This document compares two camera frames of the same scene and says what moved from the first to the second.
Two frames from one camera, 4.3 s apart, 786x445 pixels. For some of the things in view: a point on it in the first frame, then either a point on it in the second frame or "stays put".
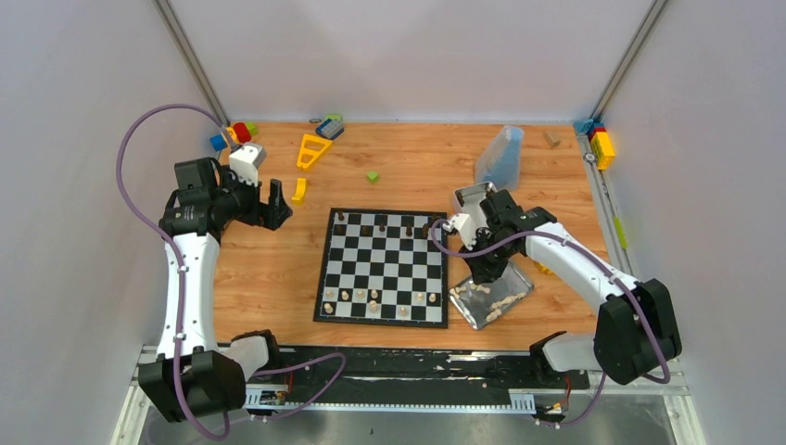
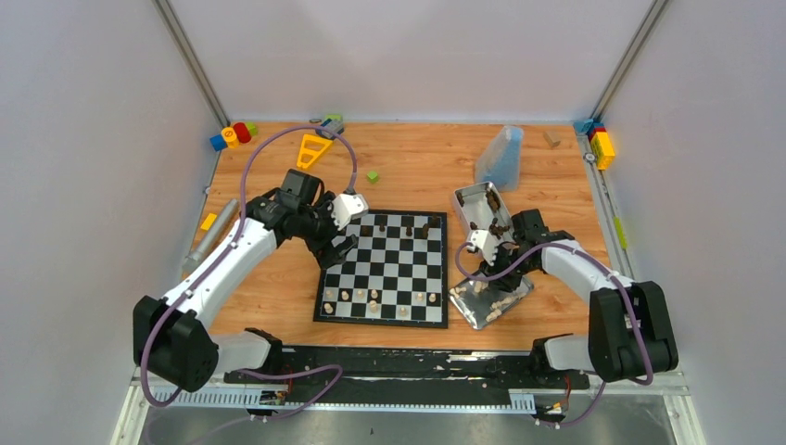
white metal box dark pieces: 468,198 stays put
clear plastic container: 500,159 stays put
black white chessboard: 382,267 stays put
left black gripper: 263,205 -> 331,242
